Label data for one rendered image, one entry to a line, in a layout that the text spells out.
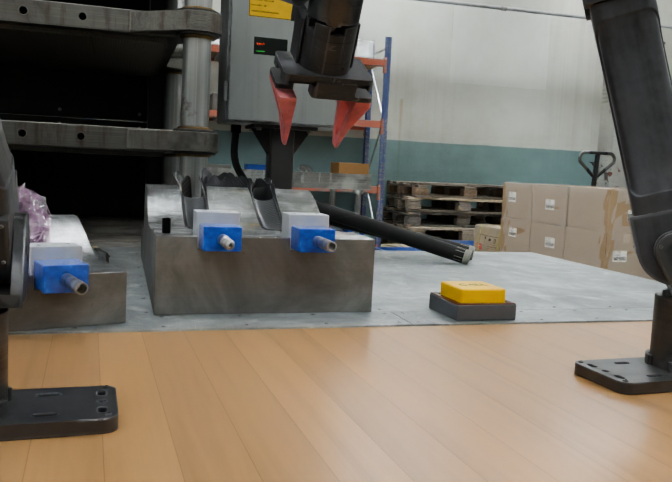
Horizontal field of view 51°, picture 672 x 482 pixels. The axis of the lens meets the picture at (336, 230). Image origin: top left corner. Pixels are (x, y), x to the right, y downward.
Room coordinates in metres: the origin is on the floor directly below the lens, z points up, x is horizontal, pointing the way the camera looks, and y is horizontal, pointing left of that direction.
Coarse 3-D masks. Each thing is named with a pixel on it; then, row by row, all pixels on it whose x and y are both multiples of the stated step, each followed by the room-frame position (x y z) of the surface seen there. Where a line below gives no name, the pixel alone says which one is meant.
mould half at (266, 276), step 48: (240, 192) 1.12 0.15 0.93; (288, 192) 1.15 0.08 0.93; (144, 240) 1.10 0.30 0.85; (192, 240) 0.80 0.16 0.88; (288, 240) 0.83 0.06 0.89; (336, 240) 0.85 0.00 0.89; (192, 288) 0.80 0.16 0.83; (240, 288) 0.81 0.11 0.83; (288, 288) 0.83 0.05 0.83; (336, 288) 0.85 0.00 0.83
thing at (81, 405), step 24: (0, 312) 0.45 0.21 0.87; (0, 336) 0.44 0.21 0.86; (0, 360) 0.44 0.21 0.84; (0, 384) 0.44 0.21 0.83; (0, 408) 0.43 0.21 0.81; (24, 408) 0.45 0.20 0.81; (48, 408) 0.45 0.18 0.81; (72, 408) 0.46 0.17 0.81; (96, 408) 0.46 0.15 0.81; (0, 432) 0.42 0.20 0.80; (24, 432) 0.42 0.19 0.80; (48, 432) 0.43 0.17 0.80; (72, 432) 0.43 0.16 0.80; (96, 432) 0.44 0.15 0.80
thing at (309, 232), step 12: (288, 216) 0.84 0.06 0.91; (300, 216) 0.84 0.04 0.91; (312, 216) 0.85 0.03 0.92; (324, 216) 0.85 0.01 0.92; (288, 228) 0.84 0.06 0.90; (300, 228) 0.80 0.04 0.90; (312, 228) 0.81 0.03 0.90; (324, 228) 0.81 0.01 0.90; (300, 240) 0.80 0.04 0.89; (312, 240) 0.81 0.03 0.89; (324, 240) 0.77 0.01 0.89; (300, 252) 0.80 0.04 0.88; (312, 252) 0.81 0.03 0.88; (324, 252) 0.81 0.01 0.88
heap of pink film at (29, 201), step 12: (24, 192) 0.89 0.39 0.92; (36, 192) 0.90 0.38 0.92; (24, 204) 0.87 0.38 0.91; (36, 204) 0.88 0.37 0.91; (36, 216) 0.84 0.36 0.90; (48, 216) 0.86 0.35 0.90; (36, 228) 0.83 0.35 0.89; (48, 228) 0.85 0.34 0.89; (36, 240) 0.82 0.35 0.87; (48, 240) 0.84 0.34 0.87
